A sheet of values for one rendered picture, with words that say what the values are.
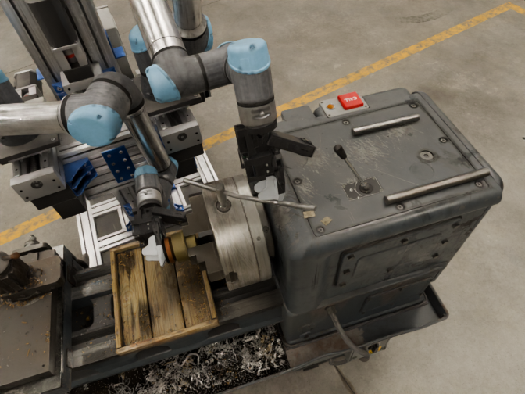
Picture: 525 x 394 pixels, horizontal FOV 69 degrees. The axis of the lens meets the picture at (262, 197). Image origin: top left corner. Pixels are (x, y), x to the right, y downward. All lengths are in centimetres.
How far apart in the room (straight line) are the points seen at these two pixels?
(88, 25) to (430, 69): 286
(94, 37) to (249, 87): 90
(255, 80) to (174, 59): 18
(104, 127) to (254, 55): 48
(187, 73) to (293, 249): 45
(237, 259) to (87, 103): 53
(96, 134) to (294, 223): 55
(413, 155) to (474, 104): 239
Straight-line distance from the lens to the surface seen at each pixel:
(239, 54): 71
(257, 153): 80
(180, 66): 80
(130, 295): 132
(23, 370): 128
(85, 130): 106
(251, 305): 124
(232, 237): 96
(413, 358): 218
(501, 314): 243
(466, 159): 114
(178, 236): 109
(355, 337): 157
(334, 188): 98
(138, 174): 127
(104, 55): 155
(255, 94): 73
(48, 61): 155
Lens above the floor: 203
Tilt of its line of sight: 53 degrees down
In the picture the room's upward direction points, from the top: 5 degrees counter-clockwise
